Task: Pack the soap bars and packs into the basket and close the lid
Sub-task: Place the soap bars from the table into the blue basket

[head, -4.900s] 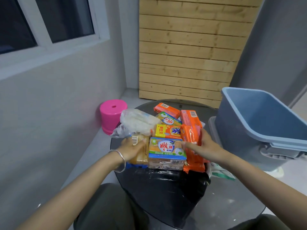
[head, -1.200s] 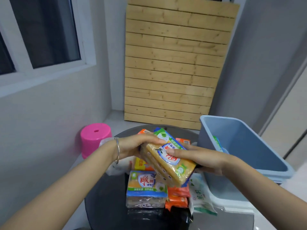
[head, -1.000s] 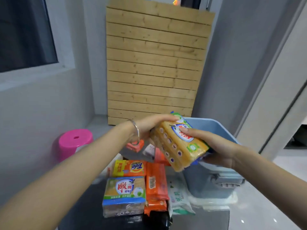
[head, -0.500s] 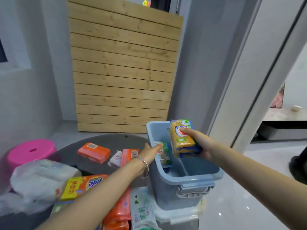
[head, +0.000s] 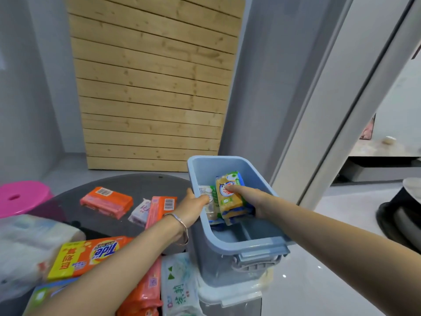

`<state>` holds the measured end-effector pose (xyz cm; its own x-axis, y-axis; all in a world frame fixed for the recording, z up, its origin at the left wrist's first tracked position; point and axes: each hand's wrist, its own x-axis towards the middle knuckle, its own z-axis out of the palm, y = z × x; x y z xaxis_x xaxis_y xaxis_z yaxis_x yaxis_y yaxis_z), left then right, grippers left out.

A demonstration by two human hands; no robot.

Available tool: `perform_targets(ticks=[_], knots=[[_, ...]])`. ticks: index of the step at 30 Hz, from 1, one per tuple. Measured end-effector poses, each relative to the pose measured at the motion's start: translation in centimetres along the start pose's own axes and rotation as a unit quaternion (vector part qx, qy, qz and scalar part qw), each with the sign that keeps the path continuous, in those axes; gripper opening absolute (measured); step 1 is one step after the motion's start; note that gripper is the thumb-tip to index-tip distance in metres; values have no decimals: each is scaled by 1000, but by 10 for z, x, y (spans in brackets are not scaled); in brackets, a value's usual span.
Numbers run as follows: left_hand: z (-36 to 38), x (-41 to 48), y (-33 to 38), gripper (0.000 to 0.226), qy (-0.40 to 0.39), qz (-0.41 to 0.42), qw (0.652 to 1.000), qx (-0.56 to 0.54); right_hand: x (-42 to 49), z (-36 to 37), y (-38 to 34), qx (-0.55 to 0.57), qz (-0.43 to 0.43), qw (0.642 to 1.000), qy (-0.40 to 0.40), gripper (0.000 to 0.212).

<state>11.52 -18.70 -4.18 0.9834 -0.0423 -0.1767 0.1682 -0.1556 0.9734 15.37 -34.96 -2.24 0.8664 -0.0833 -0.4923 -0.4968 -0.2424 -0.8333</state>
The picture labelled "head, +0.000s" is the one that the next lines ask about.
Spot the person's right hand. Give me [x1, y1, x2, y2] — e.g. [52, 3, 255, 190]
[225, 184, 275, 219]

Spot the person's left hand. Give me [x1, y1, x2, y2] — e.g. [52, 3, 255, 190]
[171, 188, 210, 231]

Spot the clear green soap packet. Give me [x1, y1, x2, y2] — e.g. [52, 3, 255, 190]
[198, 185, 225, 226]

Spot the person's left forearm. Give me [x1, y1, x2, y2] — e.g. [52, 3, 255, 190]
[28, 211, 188, 316]

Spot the person's right forearm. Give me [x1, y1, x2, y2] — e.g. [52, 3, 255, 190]
[262, 197, 421, 316]

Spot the orange barcode soap packet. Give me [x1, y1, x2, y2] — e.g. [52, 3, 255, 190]
[145, 196, 178, 231]

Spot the blue plastic storage bin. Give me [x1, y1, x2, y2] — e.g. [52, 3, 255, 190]
[187, 155, 295, 289]

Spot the small white packet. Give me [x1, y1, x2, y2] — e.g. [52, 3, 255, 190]
[128, 198, 152, 227]

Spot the white green-print wipes packet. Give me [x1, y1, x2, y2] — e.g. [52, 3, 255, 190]
[161, 252, 205, 316]

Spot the flat orange soap packet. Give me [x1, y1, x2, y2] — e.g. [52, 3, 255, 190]
[80, 186, 134, 220]

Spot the white translucent bin lid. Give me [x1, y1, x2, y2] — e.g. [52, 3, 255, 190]
[197, 269, 274, 308]

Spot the orange wet wipes packet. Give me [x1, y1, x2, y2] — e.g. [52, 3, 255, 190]
[116, 257, 164, 316]

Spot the wooden slat panel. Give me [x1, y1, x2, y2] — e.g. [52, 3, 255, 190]
[65, 0, 246, 173]

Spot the orange yellow laundry soap packet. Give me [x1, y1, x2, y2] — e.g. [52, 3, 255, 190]
[47, 236, 134, 282]

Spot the white low cabinet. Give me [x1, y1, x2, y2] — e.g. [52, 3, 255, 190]
[332, 138, 421, 185]

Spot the red picture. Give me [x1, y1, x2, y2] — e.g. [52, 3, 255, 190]
[359, 113, 377, 140]

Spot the black chair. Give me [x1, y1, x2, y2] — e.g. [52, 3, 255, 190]
[376, 178, 421, 254]

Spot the pink plastic stool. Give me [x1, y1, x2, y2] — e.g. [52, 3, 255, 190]
[0, 180, 54, 219]

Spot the white tissue pack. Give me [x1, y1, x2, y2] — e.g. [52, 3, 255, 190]
[0, 214, 87, 302]

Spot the green blue packet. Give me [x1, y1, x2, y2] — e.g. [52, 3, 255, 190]
[22, 277, 80, 316]

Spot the silver bracelet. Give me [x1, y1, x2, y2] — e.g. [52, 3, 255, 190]
[163, 213, 189, 246]

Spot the white door frame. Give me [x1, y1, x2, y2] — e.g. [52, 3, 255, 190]
[269, 0, 421, 211]

